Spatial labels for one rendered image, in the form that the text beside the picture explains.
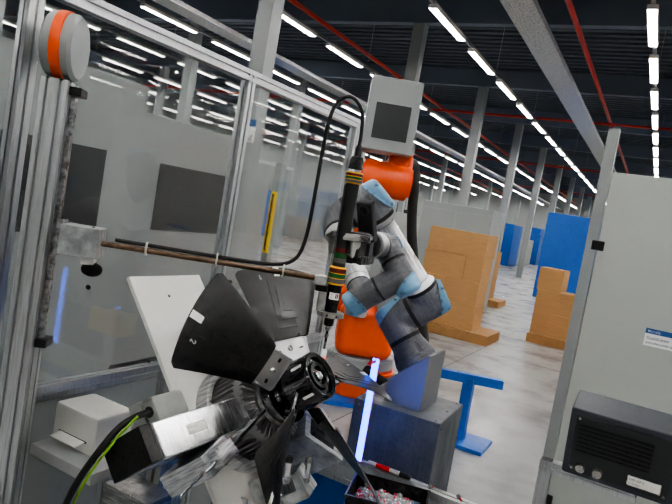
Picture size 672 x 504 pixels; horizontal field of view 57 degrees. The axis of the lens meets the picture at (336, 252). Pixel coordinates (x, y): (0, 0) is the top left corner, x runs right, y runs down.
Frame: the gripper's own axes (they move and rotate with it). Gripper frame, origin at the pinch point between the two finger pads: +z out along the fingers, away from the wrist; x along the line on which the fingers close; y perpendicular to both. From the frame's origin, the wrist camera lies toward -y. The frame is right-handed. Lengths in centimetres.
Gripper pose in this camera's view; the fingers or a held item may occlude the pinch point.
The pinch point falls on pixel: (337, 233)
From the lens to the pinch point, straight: 152.8
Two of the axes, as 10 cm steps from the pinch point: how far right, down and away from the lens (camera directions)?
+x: -8.6, -1.8, 4.7
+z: -4.8, -0.2, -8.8
